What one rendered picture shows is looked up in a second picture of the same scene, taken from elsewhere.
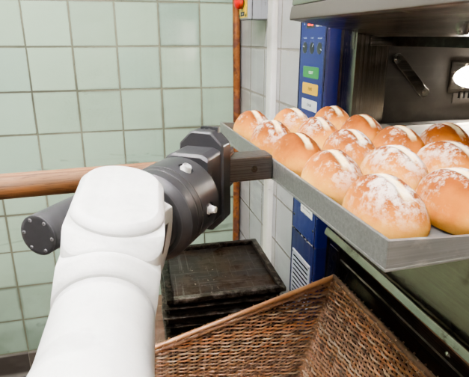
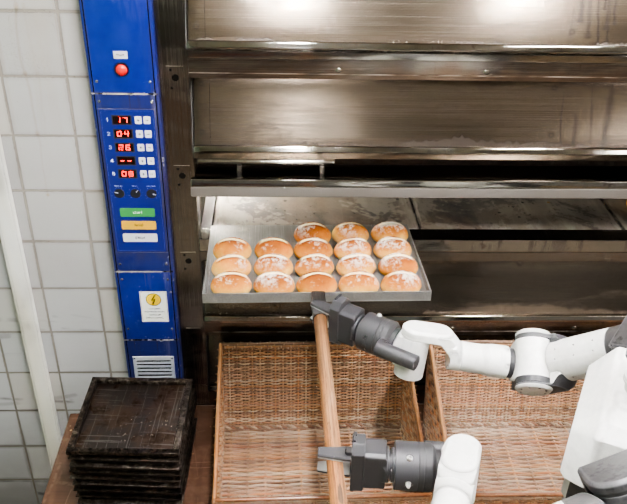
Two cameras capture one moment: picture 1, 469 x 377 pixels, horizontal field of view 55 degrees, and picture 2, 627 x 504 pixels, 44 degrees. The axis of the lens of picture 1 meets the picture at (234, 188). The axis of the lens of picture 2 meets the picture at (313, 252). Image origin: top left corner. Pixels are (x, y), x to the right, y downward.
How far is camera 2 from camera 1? 1.73 m
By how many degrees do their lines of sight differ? 71
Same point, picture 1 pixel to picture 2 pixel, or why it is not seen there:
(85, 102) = not seen: outside the picture
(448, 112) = not seen: hidden behind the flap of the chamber
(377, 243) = (425, 294)
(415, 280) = (304, 306)
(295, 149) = (329, 281)
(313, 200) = (376, 296)
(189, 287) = (156, 439)
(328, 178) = (373, 284)
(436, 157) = (357, 249)
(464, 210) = (413, 267)
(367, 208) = (409, 286)
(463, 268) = not seen: hidden behind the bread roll
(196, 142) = (343, 306)
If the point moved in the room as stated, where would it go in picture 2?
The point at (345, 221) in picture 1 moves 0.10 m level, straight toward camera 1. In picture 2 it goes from (404, 294) to (444, 306)
